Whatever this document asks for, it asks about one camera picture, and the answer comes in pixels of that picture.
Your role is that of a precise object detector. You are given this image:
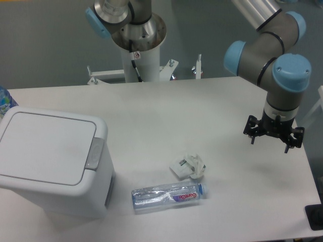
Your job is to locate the white frame at right edge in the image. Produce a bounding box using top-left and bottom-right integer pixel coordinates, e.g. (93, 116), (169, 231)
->
(300, 86), (322, 129)

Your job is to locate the crumpled white paper wrapper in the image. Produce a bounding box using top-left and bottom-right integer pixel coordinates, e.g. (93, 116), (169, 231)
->
(169, 153), (206, 180)

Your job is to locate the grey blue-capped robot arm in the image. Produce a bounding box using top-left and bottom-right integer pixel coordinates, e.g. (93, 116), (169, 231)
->
(85, 1), (311, 149)

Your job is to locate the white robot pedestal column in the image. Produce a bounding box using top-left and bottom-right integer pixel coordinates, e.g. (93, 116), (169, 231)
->
(111, 14), (168, 83)

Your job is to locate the blue-label bottle behind bin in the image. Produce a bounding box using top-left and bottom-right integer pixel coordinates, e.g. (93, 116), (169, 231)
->
(0, 86), (18, 119)

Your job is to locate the crushed clear plastic bottle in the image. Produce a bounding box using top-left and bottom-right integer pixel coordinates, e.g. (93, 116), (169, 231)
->
(131, 181), (208, 210)

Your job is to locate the black pedestal cable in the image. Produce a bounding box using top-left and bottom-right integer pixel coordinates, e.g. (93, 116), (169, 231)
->
(128, 39), (144, 83)

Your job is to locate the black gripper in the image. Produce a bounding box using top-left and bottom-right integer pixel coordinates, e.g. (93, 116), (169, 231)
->
(243, 111), (305, 154)

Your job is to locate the white push-lid trash can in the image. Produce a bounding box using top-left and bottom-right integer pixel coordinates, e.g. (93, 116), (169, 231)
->
(1, 106), (115, 218)

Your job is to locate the black device at table edge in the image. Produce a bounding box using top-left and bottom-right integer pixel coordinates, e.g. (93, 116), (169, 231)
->
(305, 204), (322, 231)

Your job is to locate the white frame foot with caster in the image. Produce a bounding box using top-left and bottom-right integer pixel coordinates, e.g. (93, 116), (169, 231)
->
(191, 54), (203, 79)

